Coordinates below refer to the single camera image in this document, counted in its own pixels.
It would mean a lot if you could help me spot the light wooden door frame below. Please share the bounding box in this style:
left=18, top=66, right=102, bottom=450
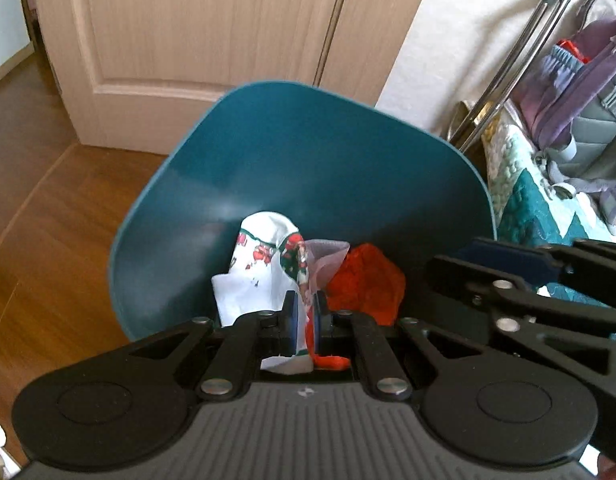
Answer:
left=315, top=0, right=439, bottom=111

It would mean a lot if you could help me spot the purple grey backpack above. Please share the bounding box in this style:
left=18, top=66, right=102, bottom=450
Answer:
left=513, top=0, right=616, bottom=241

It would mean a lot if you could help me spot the teal zigzag quilt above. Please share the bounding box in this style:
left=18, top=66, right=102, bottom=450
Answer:
left=480, top=110, right=616, bottom=306

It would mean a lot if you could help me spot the pink plastic bag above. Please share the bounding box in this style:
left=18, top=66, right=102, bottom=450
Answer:
left=303, top=239, right=351, bottom=296

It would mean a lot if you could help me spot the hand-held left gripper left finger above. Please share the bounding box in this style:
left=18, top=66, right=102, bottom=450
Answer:
left=130, top=290, right=301, bottom=401

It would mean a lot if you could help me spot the white green printed sock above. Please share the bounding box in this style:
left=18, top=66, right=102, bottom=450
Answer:
left=211, top=211, right=314, bottom=376

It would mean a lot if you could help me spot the light wooden door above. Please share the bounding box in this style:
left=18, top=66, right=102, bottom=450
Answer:
left=30, top=0, right=356, bottom=153

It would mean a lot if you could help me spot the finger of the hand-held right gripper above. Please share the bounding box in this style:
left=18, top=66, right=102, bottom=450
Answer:
left=428, top=255, right=616, bottom=358
left=460, top=237, right=616, bottom=308

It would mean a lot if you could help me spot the red mesh net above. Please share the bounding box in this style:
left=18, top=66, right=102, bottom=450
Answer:
left=325, top=243, right=406, bottom=326

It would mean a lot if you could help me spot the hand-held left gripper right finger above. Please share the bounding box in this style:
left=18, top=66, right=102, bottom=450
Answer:
left=312, top=292, right=481, bottom=401

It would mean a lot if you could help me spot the teal plastic bin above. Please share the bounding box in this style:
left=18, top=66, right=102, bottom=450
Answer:
left=109, top=80, right=498, bottom=343

